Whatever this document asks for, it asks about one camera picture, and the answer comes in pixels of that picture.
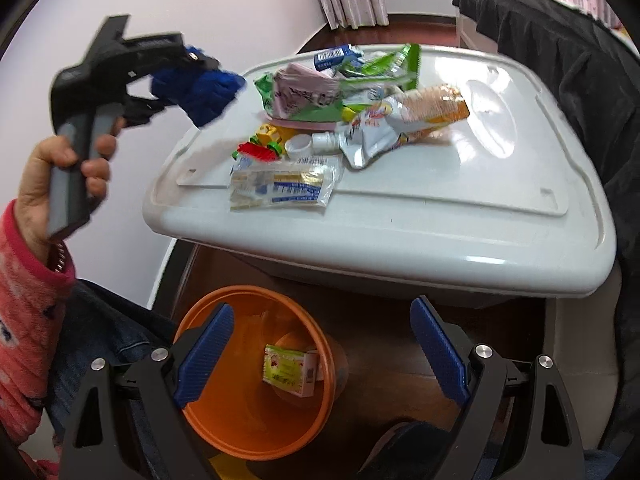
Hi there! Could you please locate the white plastic storage box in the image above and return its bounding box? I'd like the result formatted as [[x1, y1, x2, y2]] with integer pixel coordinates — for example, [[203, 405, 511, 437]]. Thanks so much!
[[142, 44, 617, 311]]

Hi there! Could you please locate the clear printed plastic packet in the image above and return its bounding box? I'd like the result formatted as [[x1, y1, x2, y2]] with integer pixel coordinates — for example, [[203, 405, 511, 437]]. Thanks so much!
[[229, 154, 346, 213]]

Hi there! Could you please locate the small white plastic bottle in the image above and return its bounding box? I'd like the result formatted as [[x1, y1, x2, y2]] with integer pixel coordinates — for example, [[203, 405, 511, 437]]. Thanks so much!
[[311, 131, 344, 155]]

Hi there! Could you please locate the person's left hand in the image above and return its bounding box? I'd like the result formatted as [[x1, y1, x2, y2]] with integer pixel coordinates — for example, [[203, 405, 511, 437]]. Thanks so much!
[[17, 117, 127, 247]]

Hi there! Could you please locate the dark bed cloth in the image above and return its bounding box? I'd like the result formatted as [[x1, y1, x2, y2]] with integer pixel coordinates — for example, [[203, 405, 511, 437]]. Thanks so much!
[[444, 0, 640, 281]]

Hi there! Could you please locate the pink plastic packet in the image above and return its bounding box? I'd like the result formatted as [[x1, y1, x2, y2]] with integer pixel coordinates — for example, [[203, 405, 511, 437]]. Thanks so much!
[[271, 62, 345, 131]]

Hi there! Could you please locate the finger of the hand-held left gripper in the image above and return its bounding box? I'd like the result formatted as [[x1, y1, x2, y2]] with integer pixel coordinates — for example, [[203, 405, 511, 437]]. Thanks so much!
[[177, 44, 223, 75], [125, 67, 247, 129]]

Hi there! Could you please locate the crumpled green plastic bag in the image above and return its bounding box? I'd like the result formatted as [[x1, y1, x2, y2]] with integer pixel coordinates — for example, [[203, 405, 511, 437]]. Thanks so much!
[[254, 72, 361, 123]]

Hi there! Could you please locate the green snack packet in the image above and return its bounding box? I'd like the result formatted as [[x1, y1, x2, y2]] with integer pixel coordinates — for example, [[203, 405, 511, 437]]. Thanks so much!
[[345, 42, 422, 92]]

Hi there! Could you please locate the person's left forearm pink sleeve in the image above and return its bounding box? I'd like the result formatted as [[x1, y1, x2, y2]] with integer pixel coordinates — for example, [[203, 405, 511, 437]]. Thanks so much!
[[0, 199, 77, 476]]

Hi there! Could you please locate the person's blue jeans leg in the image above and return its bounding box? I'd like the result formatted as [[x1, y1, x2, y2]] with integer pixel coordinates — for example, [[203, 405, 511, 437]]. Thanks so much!
[[45, 280, 177, 480]]

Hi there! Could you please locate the white ribbed cap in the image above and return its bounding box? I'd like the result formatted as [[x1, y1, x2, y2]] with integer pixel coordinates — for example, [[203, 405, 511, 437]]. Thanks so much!
[[285, 135, 315, 159]]

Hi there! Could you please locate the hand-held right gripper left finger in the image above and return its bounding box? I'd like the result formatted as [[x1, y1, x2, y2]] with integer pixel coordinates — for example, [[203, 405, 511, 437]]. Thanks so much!
[[59, 303, 236, 480]]

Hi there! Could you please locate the dark slipper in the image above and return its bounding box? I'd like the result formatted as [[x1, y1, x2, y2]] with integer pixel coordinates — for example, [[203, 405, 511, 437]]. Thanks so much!
[[360, 420, 462, 480]]

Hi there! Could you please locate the white bed frame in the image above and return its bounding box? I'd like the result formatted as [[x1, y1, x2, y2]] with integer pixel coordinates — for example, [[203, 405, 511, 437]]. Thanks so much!
[[456, 9, 502, 54]]

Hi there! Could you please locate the silver and orange pouch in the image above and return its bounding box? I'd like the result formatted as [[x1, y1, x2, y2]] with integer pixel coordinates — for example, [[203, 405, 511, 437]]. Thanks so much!
[[340, 84, 471, 171]]

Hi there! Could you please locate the yellow plastic wrapper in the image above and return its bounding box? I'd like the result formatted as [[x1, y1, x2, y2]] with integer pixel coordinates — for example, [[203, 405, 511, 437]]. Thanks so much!
[[255, 124, 296, 149]]

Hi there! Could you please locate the green and white small box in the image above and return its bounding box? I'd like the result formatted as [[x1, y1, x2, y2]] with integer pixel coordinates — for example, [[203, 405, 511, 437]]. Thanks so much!
[[262, 344, 321, 400]]

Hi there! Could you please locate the orange plastic bin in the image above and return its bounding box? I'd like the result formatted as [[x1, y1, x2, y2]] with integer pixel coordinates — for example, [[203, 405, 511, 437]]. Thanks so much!
[[172, 285, 348, 462]]

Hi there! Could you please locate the blue drink carton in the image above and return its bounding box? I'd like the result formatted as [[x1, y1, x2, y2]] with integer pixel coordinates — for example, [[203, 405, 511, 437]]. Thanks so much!
[[313, 44, 366, 72]]

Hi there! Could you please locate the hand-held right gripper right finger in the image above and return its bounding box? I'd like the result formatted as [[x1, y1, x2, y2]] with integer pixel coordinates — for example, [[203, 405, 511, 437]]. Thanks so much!
[[409, 296, 586, 480]]

